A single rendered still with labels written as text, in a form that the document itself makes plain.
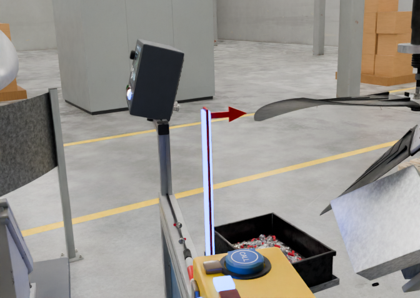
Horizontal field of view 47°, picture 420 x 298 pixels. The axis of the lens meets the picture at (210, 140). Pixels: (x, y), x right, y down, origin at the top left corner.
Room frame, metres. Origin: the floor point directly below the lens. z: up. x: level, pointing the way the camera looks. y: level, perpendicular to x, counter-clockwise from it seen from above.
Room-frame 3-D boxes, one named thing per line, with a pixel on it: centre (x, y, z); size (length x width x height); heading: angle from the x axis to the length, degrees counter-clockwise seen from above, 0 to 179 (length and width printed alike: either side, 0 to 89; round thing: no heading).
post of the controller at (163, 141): (1.22, 0.12, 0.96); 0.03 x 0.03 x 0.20; 11
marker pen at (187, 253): (0.81, 0.04, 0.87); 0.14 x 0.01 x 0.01; 9
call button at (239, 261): (0.45, -0.03, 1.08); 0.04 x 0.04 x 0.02
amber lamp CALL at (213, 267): (0.45, 0.00, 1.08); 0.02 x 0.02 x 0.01; 11
